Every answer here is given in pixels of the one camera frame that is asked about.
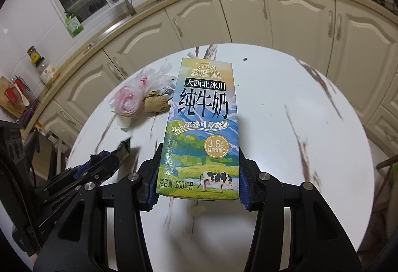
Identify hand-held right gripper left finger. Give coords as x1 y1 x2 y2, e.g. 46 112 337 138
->
34 141 164 272

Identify white seasoning jar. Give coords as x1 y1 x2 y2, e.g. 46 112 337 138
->
40 61 59 84

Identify wooden spoon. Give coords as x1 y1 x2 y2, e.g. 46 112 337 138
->
14 84 30 106

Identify pink white plastic bag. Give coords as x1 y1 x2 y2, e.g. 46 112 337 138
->
109 64 173 119

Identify green dish soap bottle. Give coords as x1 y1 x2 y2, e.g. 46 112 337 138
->
64 12 84 38

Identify black wire cutlery rack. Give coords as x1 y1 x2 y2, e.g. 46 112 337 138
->
4 75 42 125

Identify dark lid glass jar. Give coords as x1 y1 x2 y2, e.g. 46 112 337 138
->
27 46 44 67

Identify cream kitchen base cabinets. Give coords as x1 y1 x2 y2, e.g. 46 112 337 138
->
19 0 398 167

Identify white metal frame stool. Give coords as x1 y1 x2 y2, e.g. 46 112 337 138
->
31 127 73 173

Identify brown wooden chair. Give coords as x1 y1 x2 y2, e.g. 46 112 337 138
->
375 155 398 223

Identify blue green milk carton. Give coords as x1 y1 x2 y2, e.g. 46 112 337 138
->
155 57 242 202

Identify dark gold snack wrapper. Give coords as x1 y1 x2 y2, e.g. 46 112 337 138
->
116 138 133 164

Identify brown crumbly lump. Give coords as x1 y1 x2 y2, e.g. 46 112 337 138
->
143 90 170 114

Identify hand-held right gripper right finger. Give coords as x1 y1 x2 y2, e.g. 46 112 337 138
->
238 148 364 272

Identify silver foil wrapper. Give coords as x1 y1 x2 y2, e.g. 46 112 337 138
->
160 82 176 101

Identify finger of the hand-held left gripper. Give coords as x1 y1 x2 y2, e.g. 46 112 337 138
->
44 151 120 188
39 163 120 204

